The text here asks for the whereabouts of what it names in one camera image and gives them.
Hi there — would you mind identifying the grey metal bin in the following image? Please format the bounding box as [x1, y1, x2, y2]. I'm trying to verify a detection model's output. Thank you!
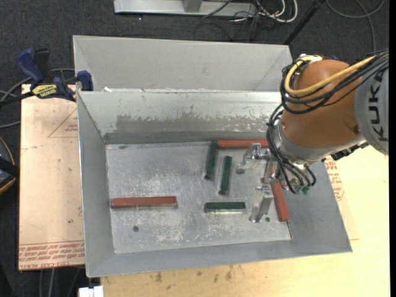
[72, 35, 353, 278]

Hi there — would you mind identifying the dark green flat block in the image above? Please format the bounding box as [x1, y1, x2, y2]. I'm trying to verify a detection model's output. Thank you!
[204, 140, 219, 181]
[218, 155, 233, 196]
[204, 201, 248, 213]

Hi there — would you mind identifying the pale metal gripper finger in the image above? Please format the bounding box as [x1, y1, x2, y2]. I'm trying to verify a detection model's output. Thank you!
[249, 186, 275, 223]
[236, 143, 264, 175]

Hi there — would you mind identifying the red-brown flat block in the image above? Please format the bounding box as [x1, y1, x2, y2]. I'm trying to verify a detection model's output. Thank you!
[110, 196, 179, 210]
[216, 139, 270, 150]
[269, 165, 290, 223]

